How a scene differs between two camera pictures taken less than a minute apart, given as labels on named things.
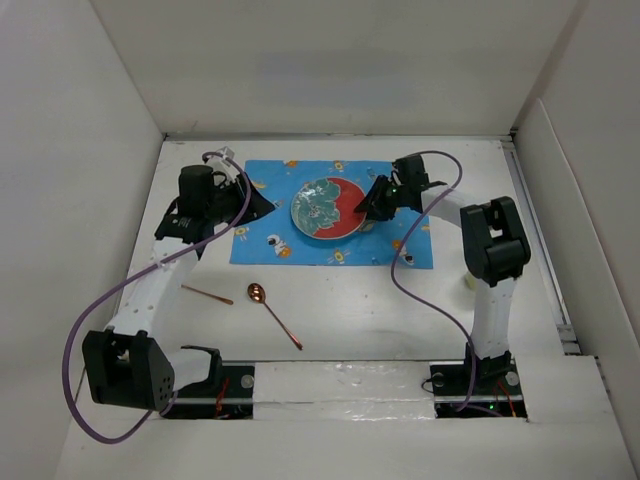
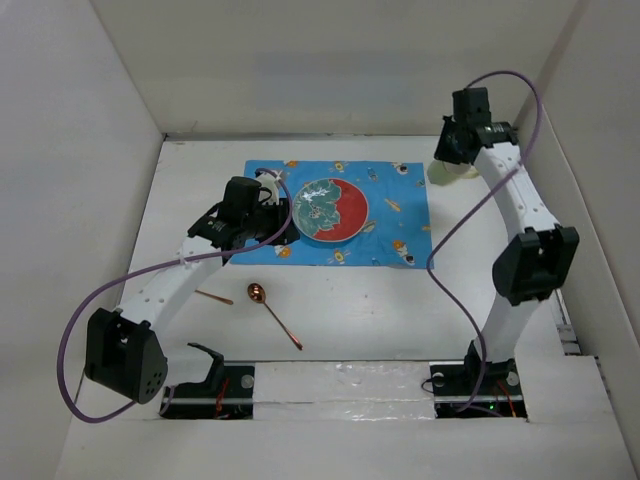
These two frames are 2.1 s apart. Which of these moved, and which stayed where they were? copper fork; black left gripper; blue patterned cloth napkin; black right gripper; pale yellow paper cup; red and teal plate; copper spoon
Moved: pale yellow paper cup; black right gripper; black left gripper
Stayed: copper spoon; red and teal plate; copper fork; blue patterned cloth napkin
